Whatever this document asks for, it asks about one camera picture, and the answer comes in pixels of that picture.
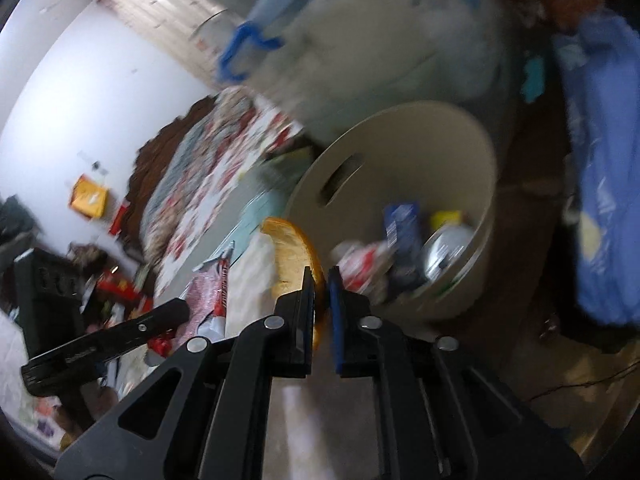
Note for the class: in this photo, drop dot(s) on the beige plastic bin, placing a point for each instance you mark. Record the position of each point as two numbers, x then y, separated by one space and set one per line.
400 160

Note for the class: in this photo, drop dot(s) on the red white plastic bag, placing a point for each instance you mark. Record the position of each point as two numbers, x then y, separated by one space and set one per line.
220 290

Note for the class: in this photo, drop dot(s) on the green drink can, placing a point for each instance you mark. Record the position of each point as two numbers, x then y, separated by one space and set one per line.
445 252

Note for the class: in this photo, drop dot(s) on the floral quilt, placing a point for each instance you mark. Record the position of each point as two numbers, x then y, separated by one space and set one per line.
195 160

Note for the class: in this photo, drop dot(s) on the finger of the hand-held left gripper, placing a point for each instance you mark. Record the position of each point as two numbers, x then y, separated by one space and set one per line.
150 322

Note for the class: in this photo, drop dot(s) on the blue milk carton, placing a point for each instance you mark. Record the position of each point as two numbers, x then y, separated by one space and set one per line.
402 230

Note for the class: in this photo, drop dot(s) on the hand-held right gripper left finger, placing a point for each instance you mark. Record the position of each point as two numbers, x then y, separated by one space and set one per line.
307 320

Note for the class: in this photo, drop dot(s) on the blue cloth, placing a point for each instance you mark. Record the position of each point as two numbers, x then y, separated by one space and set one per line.
600 160

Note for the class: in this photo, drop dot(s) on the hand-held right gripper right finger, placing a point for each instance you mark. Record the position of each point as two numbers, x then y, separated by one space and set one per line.
336 325

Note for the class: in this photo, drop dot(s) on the red yellow wall calendar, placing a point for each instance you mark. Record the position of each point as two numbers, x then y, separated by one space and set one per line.
90 195

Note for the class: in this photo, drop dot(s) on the carved wooden bed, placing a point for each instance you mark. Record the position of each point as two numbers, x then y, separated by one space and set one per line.
200 175

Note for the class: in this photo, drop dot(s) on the leaf patterned curtain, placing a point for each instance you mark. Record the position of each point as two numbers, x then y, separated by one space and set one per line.
150 5

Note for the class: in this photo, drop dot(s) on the white red wrapper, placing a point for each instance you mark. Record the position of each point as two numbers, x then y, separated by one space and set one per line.
360 260

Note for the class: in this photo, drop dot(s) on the pink speckled packet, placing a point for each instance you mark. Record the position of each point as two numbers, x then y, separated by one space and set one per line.
197 305

